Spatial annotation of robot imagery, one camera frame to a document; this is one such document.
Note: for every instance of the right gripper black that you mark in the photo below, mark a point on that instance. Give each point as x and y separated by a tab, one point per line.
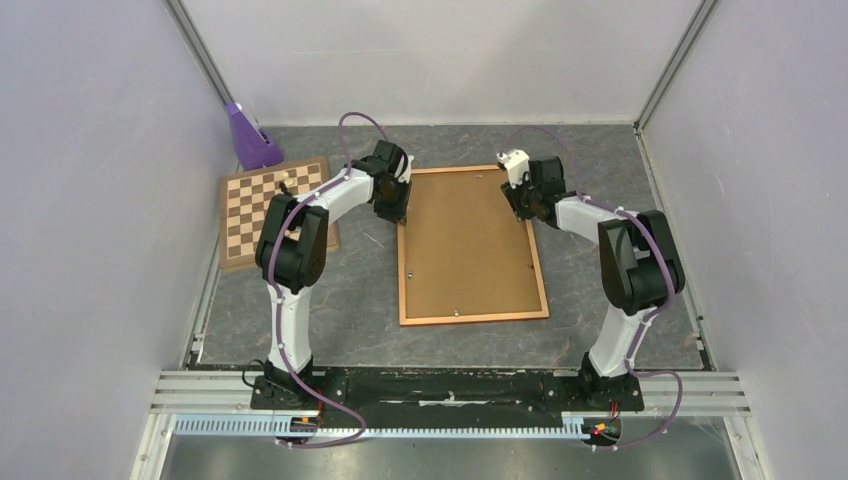
513	196

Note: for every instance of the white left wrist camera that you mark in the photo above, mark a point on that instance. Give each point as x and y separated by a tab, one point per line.
404	171

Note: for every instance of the wooden chessboard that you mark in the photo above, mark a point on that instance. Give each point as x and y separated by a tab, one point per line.
244	199

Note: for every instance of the brown cardboard backing board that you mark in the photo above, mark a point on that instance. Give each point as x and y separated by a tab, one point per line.
464	245

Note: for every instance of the aluminium rail frame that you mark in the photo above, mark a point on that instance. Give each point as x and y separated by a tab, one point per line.
221	393

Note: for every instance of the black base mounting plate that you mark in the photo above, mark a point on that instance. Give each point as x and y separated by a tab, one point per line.
448	398

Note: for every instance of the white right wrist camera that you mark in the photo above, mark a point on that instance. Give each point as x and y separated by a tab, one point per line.
515	163

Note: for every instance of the purple plastic cone object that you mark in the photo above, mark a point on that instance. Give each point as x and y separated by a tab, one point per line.
254	147

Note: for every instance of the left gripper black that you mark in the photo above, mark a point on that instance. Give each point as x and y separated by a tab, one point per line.
397	214

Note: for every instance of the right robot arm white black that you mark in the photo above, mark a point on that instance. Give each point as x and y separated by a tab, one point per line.
641	270

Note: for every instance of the wooden picture frame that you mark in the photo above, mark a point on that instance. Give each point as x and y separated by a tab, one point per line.
474	320

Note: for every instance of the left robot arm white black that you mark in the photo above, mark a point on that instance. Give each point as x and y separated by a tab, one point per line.
293	243

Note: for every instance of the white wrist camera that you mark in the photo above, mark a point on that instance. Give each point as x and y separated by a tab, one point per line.
515	163
404	171

